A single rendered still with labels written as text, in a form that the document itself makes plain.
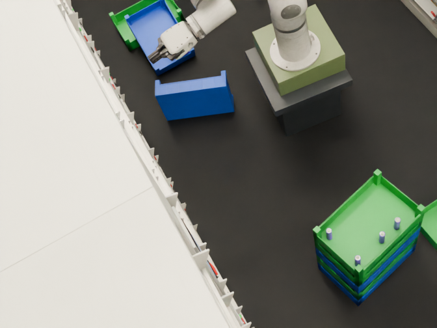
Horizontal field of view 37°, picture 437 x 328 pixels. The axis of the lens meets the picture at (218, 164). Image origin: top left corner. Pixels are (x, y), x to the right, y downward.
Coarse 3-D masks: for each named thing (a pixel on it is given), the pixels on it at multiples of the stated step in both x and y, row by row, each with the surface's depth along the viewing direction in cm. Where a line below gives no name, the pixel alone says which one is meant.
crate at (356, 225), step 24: (360, 192) 215; (384, 192) 216; (336, 216) 214; (360, 216) 213; (384, 216) 212; (408, 216) 210; (336, 240) 211; (360, 240) 210; (384, 240) 208; (360, 264) 206
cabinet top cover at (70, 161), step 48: (0, 0) 83; (48, 0) 81; (0, 48) 79; (48, 48) 77; (0, 96) 75; (48, 96) 74; (96, 96) 73; (0, 144) 72; (48, 144) 71; (96, 144) 70; (0, 192) 69; (48, 192) 68; (96, 192) 67; (0, 240) 66; (48, 240) 65
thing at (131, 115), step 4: (132, 112) 171; (128, 116) 171; (132, 116) 172; (132, 120) 173; (132, 124) 175; (140, 140) 172; (144, 144) 171; (148, 152) 170; (152, 160) 169; (156, 168) 166; (164, 180) 165; (176, 204) 161; (180, 212) 160; (188, 224) 158; (192, 232) 157; (196, 240) 156; (208, 260) 153; (232, 304) 147; (236, 308) 141; (240, 308) 142
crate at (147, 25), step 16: (160, 0) 295; (128, 16) 294; (144, 16) 301; (160, 16) 301; (144, 32) 300; (160, 32) 300; (144, 48) 298; (192, 48) 290; (160, 64) 297; (176, 64) 295
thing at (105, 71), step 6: (102, 72) 154; (108, 72) 154; (108, 78) 156; (108, 84) 157; (114, 96) 155; (132, 126) 147; (138, 138) 148; (144, 150) 147; (162, 180) 142; (168, 192) 141; (180, 216) 137; (222, 282) 125
